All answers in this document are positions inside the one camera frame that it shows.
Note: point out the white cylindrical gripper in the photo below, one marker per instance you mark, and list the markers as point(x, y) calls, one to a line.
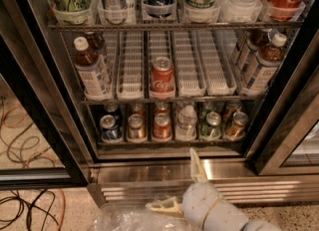
point(198, 199)

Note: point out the clear water bottle front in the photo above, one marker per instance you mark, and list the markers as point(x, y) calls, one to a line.
point(185, 129)

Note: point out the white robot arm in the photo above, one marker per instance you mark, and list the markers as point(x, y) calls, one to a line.
point(252, 225)

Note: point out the clear water bottle rear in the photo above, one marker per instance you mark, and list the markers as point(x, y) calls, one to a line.
point(182, 104)

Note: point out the right glass fridge door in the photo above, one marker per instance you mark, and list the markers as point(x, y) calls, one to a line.
point(285, 134)

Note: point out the glass fridge door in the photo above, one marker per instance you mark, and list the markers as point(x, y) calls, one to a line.
point(36, 66)
point(285, 134)

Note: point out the white empty shelf tray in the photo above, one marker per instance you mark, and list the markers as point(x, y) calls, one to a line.
point(217, 72)
point(190, 80)
point(130, 83)

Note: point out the red Coca-Cola can middle shelf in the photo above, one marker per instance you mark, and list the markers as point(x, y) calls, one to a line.
point(162, 75)

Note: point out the brown tea bottle right front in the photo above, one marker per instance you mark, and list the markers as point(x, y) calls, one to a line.
point(265, 63)

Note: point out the brown tea bottle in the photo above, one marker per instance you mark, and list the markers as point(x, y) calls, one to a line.
point(97, 43)
point(265, 63)
point(248, 42)
point(92, 71)

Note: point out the brown tea bottle left front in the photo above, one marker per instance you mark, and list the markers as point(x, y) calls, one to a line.
point(92, 71)

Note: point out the left glass fridge door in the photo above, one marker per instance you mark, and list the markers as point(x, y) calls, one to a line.
point(36, 66)

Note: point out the brown tea bottle right rear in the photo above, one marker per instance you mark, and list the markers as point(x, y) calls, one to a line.
point(248, 42)

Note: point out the brown tea bottle left rear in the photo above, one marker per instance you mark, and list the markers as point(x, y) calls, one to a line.
point(97, 43)

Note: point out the silver tall can top shelf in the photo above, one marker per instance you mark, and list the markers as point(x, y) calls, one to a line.
point(113, 11)

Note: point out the red Coca-Cola can bottom front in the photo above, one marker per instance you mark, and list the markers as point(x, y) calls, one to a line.
point(162, 126)

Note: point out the red coca-cola can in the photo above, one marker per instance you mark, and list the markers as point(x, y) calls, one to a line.
point(161, 108)
point(162, 126)

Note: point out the green soda can front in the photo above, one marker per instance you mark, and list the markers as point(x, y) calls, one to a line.
point(210, 128)

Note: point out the green soda can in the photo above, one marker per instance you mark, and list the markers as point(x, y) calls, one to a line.
point(206, 108)
point(210, 128)

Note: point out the gold soda can front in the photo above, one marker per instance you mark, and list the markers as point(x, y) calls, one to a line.
point(237, 125)

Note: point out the gold soda can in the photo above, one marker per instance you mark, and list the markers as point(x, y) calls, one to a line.
point(237, 125)
point(229, 108)

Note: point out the clear plastic bin with bag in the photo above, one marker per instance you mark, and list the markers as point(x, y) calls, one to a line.
point(139, 219)

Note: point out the brown soda can front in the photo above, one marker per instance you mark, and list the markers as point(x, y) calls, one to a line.
point(136, 128)

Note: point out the brown soda can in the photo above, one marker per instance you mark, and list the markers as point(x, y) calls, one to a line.
point(137, 109)
point(136, 128)

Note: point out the red Coca-Cola can bottom rear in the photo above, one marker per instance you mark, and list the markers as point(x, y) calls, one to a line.
point(161, 108)

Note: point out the green soda can rear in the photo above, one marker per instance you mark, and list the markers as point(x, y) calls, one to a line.
point(206, 108)

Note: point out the gold soda can rear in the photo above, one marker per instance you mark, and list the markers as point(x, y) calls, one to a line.
point(229, 108)

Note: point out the brown soda can rear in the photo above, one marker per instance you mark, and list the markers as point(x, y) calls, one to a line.
point(137, 109)

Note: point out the blue Pepsi can front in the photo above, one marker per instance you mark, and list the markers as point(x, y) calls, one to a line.
point(110, 128)

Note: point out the blue pepsi can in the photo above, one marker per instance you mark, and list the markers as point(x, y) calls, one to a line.
point(110, 128)
point(114, 110)

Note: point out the blue Pepsi can rear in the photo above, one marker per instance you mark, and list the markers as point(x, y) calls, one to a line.
point(114, 110)

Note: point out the middle wire shelf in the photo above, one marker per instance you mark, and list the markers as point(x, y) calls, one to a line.
point(173, 100)

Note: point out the wire shelf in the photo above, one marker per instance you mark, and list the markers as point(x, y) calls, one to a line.
point(173, 26)
point(173, 100)

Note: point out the top wire shelf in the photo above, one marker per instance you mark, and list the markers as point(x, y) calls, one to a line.
point(173, 26)

